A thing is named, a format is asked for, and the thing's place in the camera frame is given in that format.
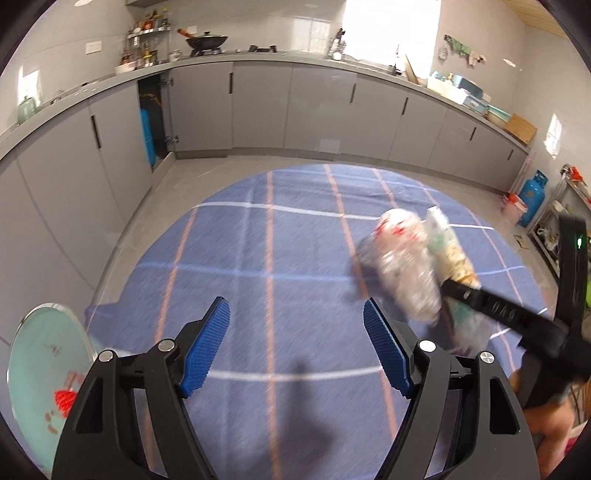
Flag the black gas stove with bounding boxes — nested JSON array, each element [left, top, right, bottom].
[[189, 45, 278, 56]]

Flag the white tray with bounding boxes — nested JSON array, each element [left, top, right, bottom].
[[427, 76, 467, 104]]

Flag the large bright window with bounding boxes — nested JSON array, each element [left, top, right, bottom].
[[342, 0, 441, 63]]

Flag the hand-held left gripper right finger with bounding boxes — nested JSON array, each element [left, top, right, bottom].
[[362, 298, 541, 480]]

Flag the group of condiment bottles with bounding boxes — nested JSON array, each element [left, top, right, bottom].
[[121, 9, 169, 65]]

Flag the green kettle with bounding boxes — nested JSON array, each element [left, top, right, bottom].
[[17, 96, 38, 125]]

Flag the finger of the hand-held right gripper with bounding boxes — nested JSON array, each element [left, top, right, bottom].
[[441, 279, 571, 358]]

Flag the pink bucket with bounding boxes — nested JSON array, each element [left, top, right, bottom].
[[502, 194, 527, 224]]

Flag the wooden chopping board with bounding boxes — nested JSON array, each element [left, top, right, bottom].
[[505, 114, 539, 146]]

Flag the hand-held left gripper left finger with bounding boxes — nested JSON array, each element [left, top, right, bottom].
[[52, 296, 232, 480]]

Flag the wall hung kitchen tools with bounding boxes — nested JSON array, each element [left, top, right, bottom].
[[438, 34, 488, 65]]

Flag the metal spice rack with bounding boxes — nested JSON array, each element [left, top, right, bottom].
[[124, 28, 169, 65]]

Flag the black wok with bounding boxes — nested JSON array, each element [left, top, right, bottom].
[[179, 28, 229, 51]]

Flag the leaning wooden board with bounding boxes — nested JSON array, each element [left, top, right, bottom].
[[405, 54, 423, 86]]

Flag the metal shelf rack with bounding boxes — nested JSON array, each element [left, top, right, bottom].
[[526, 164, 591, 278]]

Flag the blue checked tablecloth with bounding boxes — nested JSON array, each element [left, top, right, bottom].
[[83, 164, 555, 480]]

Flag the grey kitchen cabinets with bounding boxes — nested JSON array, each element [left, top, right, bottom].
[[0, 52, 532, 333]]

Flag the crumpled clear plastic bag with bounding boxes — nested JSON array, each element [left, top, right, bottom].
[[358, 208, 446, 324]]

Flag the blue gas cylinder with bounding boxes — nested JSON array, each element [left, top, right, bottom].
[[517, 170, 546, 228]]

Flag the teal enamel basin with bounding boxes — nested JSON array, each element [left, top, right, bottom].
[[8, 302, 100, 476]]

